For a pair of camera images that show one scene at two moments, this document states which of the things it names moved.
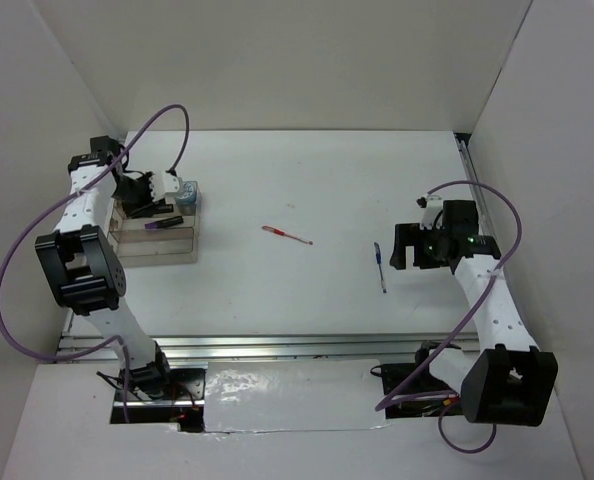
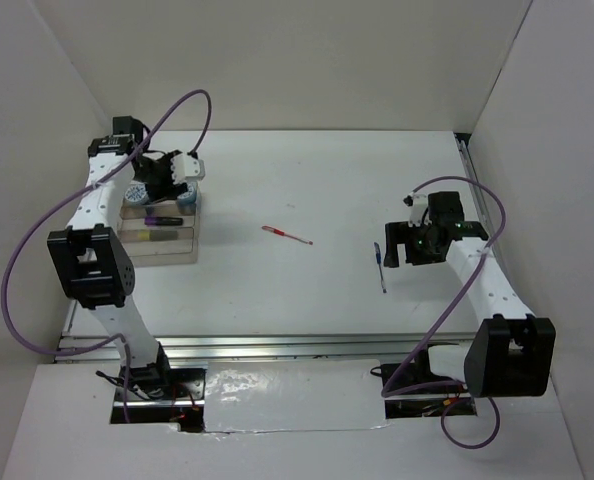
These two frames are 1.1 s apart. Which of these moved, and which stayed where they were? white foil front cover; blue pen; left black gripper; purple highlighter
Moved: left black gripper
Stayed: blue pen; white foil front cover; purple highlighter
